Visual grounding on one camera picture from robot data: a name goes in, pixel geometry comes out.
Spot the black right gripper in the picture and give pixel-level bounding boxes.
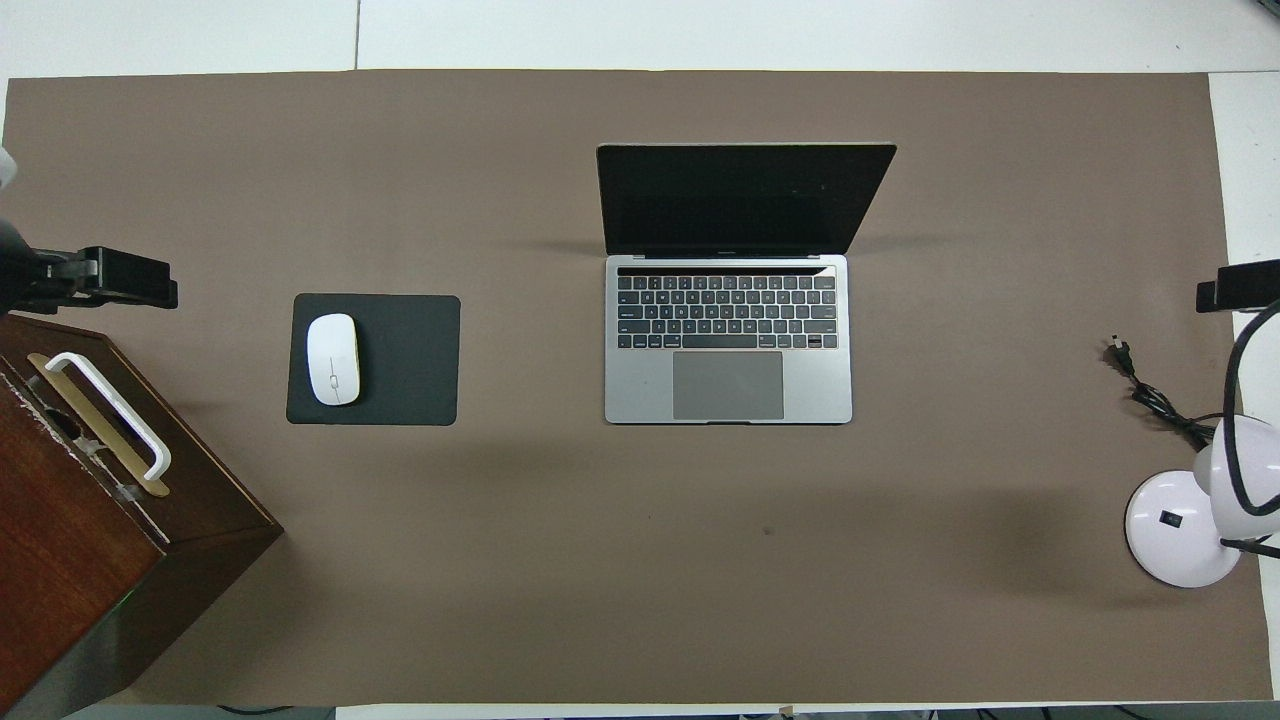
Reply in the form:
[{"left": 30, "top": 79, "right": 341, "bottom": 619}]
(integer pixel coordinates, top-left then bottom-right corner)
[{"left": 1196, "top": 259, "right": 1280, "bottom": 315}]

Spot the black mouse pad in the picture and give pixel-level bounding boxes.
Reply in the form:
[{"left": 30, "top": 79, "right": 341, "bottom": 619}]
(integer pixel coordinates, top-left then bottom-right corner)
[{"left": 286, "top": 293, "right": 462, "bottom": 427}]

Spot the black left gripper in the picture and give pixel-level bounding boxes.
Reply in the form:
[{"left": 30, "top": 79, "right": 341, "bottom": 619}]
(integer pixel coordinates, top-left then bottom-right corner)
[{"left": 84, "top": 246, "right": 180, "bottom": 310}]

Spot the white desk lamp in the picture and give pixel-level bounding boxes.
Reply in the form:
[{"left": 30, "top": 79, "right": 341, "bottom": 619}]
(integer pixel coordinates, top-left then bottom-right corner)
[{"left": 1125, "top": 413, "right": 1280, "bottom": 589}]

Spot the white box handle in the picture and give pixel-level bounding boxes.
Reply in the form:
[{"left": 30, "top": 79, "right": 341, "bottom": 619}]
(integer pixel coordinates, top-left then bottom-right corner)
[{"left": 45, "top": 352, "right": 173, "bottom": 483}]

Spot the white computer mouse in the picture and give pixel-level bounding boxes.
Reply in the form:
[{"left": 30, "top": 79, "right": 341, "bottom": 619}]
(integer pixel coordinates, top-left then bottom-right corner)
[{"left": 306, "top": 313, "right": 361, "bottom": 407}]

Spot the grey laptop computer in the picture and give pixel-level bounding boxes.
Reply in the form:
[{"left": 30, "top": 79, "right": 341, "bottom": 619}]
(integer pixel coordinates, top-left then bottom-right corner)
[{"left": 596, "top": 142, "right": 898, "bottom": 426}]

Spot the brown desk mat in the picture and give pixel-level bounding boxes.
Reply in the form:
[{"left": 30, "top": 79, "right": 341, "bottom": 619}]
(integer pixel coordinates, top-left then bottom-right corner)
[{"left": 0, "top": 68, "right": 1273, "bottom": 707}]

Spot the dark wooden box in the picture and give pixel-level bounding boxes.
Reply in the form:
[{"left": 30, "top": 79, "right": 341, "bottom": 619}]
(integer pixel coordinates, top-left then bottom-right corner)
[{"left": 0, "top": 312, "right": 285, "bottom": 719}]

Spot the black lamp power cable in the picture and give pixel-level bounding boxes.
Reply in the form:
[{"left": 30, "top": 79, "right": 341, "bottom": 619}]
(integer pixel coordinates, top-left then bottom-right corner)
[{"left": 1105, "top": 338, "right": 1226, "bottom": 451}]

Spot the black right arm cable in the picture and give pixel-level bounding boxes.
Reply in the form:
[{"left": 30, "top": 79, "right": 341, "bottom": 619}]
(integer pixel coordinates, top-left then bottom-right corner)
[{"left": 1224, "top": 298, "right": 1280, "bottom": 518}]

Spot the gold handle plate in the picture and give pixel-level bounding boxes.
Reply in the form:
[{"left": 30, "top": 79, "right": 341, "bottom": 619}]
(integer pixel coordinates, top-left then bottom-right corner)
[{"left": 27, "top": 352, "right": 171, "bottom": 498}]

